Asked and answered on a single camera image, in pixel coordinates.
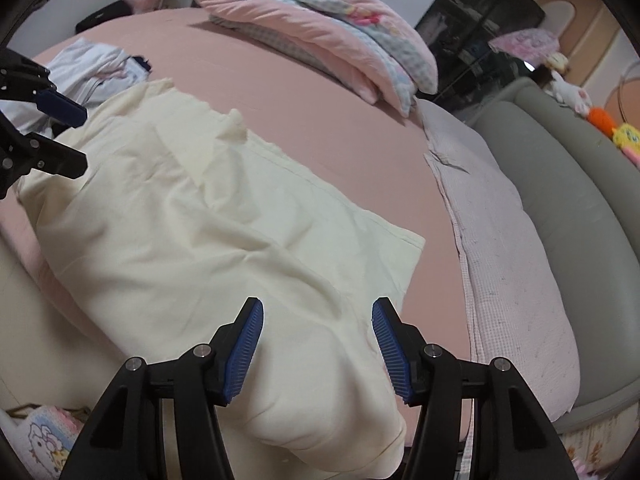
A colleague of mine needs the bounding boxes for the pale pink checked pillow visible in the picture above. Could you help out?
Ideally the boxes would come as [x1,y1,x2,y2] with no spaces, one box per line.
[425,150,582,423]
[415,97,523,201]

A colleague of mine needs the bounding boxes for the bed with pink sheet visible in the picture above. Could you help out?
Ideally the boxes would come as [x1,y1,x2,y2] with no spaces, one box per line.
[0,5,586,480]

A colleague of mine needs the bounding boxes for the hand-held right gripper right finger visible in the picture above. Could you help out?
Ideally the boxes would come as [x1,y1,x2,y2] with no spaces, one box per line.
[371,296,576,480]

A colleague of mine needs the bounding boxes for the black bag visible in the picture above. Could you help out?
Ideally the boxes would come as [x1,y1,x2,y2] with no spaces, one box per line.
[75,1,133,30]

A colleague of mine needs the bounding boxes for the grey padded headboard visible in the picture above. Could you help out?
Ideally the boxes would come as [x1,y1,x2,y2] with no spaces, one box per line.
[470,77,640,433]

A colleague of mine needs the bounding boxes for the cream shirt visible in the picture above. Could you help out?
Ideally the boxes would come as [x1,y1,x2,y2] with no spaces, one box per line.
[15,77,427,480]

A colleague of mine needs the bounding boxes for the white rabbit plush toy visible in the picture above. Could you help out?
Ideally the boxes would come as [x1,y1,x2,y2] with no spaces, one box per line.
[547,71,596,116]

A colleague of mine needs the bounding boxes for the white garment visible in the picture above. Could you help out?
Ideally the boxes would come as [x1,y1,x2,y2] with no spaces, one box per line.
[0,37,153,138]

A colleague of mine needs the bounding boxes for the black cabinet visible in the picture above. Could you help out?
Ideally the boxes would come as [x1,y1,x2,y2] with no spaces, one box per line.
[412,0,546,113]

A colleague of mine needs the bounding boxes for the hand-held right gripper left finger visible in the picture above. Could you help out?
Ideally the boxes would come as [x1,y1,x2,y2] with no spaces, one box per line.
[56,297,265,480]

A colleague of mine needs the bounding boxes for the orange carrot plush toy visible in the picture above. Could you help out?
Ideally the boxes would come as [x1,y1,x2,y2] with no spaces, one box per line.
[586,106,618,137]

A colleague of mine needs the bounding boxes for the folded pink quilt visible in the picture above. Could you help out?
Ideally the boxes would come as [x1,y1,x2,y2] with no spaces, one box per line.
[192,0,440,118]

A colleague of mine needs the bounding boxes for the yellow plush toy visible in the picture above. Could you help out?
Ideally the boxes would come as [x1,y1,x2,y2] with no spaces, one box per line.
[611,122,640,161]

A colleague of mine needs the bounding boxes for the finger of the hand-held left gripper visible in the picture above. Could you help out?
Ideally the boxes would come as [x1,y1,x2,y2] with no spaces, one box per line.
[0,47,90,129]
[0,110,89,201]

